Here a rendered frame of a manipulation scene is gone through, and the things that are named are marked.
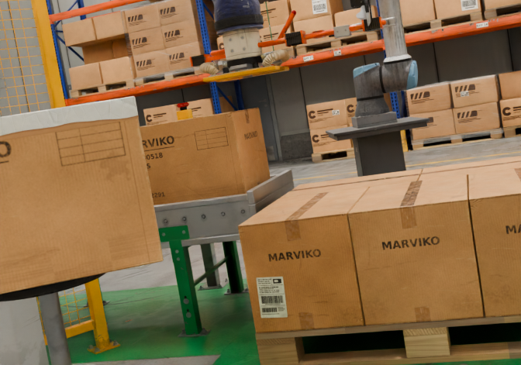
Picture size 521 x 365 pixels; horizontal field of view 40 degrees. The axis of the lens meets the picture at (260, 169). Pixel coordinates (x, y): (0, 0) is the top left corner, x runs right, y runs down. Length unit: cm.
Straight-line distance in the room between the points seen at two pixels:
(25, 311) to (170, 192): 90
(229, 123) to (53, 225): 153
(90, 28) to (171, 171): 900
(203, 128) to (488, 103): 734
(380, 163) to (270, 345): 156
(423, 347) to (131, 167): 128
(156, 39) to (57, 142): 980
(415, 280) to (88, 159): 124
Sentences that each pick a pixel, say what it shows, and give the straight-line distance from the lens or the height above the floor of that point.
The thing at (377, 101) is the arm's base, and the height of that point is 87.
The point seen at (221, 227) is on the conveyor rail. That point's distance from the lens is 307.
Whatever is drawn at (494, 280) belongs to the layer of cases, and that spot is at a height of 27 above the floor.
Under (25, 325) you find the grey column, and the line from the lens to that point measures 275.
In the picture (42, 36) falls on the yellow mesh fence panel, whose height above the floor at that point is 140.
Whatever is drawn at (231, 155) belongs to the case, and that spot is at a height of 76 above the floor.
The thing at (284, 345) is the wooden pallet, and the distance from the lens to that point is 263.
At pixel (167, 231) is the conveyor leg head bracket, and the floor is 48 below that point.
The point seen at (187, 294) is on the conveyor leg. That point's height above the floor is 19.
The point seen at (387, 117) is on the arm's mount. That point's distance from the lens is 389.
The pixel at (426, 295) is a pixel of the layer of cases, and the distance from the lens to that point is 249.
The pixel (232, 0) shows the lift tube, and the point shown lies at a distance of 326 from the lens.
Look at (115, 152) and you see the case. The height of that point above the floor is 90.
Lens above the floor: 95
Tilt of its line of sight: 5 degrees down
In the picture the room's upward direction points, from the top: 9 degrees counter-clockwise
